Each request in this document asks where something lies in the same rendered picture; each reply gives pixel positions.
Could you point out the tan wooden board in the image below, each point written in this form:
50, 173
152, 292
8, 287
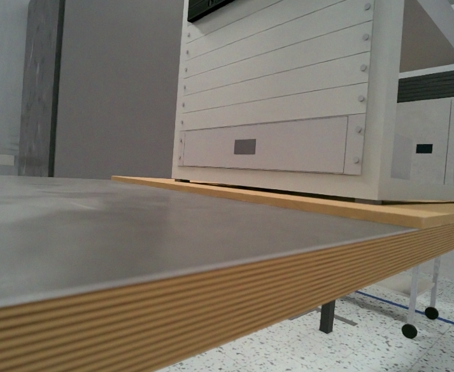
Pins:
404, 213

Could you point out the white rack cabinet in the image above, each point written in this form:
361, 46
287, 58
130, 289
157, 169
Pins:
301, 95

